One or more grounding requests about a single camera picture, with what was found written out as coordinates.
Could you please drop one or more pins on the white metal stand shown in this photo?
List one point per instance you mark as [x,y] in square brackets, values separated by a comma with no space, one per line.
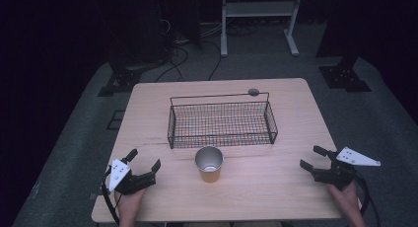
[259,8]

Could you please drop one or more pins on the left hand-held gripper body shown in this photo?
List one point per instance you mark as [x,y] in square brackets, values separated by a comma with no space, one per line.
[138,182]

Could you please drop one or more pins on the person's left hand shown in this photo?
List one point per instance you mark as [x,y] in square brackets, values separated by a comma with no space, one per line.
[129,204]

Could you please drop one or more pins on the grey round disc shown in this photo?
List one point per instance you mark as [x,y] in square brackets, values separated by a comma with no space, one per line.
[253,92]

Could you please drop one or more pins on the orange metal cup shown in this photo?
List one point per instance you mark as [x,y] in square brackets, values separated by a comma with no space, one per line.
[209,176]

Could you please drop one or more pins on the black stand base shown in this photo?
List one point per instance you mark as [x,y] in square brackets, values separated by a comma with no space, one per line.
[343,77]
[125,79]

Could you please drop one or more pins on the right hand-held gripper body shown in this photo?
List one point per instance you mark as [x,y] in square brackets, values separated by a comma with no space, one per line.
[338,175]

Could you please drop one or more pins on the person's right hand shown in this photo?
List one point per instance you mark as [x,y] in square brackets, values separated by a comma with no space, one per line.
[346,199]

